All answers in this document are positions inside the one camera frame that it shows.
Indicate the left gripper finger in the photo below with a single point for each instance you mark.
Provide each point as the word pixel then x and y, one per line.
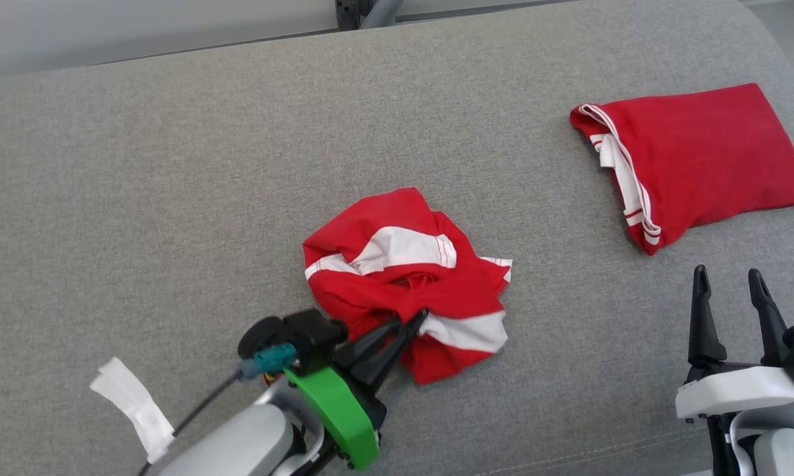
pixel 387 357
pixel 370 344

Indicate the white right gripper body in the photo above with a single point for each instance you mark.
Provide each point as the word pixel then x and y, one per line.
pixel 734 390

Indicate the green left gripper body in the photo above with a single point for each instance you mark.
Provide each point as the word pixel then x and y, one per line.
pixel 337 410

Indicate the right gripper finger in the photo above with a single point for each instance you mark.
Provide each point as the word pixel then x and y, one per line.
pixel 770 330
pixel 704 330

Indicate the red shorts white trim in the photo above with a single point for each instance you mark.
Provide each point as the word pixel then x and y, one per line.
pixel 370 211

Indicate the red Bulls jersey white sleeves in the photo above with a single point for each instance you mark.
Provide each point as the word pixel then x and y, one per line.
pixel 701 152

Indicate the grey fabric sofa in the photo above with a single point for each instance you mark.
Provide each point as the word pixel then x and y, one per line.
pixel 172 198

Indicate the grey metal frame post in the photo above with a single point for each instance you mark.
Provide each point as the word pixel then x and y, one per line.
pixel 377 13

